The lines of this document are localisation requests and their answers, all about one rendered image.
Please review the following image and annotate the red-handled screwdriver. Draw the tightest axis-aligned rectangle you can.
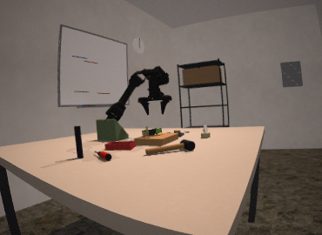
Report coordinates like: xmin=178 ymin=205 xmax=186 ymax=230
xmin=95 ymin=151 xmax=111 ymax=161

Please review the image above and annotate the black spring clamp with green grips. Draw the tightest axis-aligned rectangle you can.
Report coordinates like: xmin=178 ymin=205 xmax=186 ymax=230
xmin=148 ymin=128 xmax=162 ymax=136

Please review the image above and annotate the black mallet with wooden handle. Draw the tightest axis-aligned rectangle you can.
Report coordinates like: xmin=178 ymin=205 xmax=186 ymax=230
xmin=145 ymin=139 xmax=196 ymax=155

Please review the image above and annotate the light brown wooden board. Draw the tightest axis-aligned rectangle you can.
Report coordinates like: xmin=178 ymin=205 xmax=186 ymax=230
xmin=134 ymin=133 xmax=178 ymax=146

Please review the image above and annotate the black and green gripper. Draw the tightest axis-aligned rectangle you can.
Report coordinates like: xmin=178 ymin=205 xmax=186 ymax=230
xmin=138 ymin=86 xmax=171 ymax=115

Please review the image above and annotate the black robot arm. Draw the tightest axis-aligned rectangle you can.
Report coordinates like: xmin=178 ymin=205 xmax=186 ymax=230
xmin=105 ymin=66 xmax=169 ymax=121

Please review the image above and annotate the red tray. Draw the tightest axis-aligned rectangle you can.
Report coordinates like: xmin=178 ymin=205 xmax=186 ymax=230
xmin=105 ymin=141 xmax=136 ymax=150

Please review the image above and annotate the black flat bar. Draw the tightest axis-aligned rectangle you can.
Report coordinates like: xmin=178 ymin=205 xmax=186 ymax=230
xmin=74 ymin=126 xmax=84 ymax=158

